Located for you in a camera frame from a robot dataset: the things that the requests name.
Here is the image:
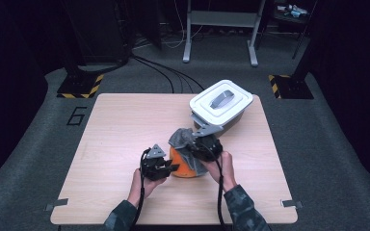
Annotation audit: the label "white lid with grey handle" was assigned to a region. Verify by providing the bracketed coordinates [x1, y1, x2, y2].
[189, 79, 254, 129]

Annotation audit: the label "black stand base striped edge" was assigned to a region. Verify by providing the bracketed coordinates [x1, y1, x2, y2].
[268, 74, 315, 100]
[56, 73, 105, 99]

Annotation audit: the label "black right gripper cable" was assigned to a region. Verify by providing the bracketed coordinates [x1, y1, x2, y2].
[201, 142, 227, 231]

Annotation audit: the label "grey cloth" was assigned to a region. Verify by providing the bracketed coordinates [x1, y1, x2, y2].
[168, 127, 210, 176]

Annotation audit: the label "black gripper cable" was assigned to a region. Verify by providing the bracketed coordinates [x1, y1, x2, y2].
[130, 147, 152, 231]
[201, 142, 227, 231]

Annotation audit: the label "white cables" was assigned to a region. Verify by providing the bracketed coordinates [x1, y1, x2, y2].
[160, 0, 204, 50]

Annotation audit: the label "orange plush toy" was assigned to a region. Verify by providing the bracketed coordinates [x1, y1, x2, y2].
[169, 145, 207, 179]

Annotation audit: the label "white metal stand frame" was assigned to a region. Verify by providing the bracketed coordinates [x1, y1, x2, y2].
[182, 0, 267, 67]

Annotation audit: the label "black cabinet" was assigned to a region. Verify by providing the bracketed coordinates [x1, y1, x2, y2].
[61, 0, 133, 65]

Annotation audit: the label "brown transparent storage box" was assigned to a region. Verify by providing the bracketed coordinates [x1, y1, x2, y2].
[191, 109, 248, 138]

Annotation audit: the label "person's right hand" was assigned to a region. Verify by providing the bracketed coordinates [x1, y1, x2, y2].
[201, 150, 239, 193]

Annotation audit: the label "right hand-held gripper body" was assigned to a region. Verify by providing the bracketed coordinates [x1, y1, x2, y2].
[186, 124, 225, 163]

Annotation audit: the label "grey tape strip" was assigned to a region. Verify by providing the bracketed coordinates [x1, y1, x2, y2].
[44, 197, 69, 213]
[280, 198, 304, 210]

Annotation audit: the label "black floor cables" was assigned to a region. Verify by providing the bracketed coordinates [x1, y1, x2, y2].
[130, 54, 205, 94]

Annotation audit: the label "dark shelf with clutter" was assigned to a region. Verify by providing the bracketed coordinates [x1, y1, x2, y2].
[273, 2, 312, 21]

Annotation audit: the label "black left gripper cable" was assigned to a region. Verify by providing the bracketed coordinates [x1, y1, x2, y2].
[130, 147, 152, 231]

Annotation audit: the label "person's left hand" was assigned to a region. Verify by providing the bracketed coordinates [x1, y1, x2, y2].
[127, 167, 169, 208]

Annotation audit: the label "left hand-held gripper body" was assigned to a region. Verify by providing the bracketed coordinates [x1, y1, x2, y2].
[140, 143, 174, 182]

